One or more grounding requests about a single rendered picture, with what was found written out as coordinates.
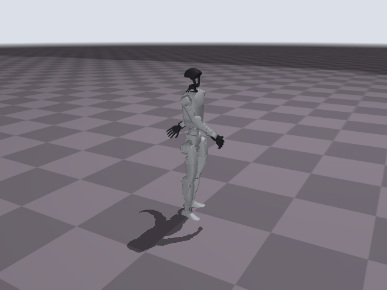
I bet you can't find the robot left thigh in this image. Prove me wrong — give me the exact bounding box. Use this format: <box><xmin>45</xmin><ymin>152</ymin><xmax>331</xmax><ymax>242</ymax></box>
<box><xmin>195</xmin><ymin>136</ymin><xmax>208</xmax><ymax>179</ymax></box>

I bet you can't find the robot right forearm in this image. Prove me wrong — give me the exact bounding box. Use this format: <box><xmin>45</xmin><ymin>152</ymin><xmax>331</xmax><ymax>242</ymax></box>
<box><xmin>193</xmin><ymin>118</ymin><xmax>218</xmax><ymax>139</ymax></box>

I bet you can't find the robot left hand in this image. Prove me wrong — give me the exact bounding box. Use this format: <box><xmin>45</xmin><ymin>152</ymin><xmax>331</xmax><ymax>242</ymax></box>
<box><xmin>166</xmin><ymin>121</ymin><xmax>185</xmax><ymax>138</ymax></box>

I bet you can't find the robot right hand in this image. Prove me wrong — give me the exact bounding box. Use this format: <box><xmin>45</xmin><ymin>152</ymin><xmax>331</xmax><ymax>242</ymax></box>
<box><xmin>211</xmin><ymin>135</ymin><xmax>224</xmax><ymax>149</ymax></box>

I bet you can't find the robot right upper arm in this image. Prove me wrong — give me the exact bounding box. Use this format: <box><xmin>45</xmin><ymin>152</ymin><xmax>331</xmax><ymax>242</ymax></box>
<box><xmin>180</xmin><ymin>95</ymin><xmax>201</xmax><ymax>124</ymax></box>

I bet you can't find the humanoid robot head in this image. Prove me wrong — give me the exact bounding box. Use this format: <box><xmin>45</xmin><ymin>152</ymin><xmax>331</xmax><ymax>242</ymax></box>
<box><xmin>184</xmin><ymin>68</ymin><xmax>202</xmax><ymax>92</ymax></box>

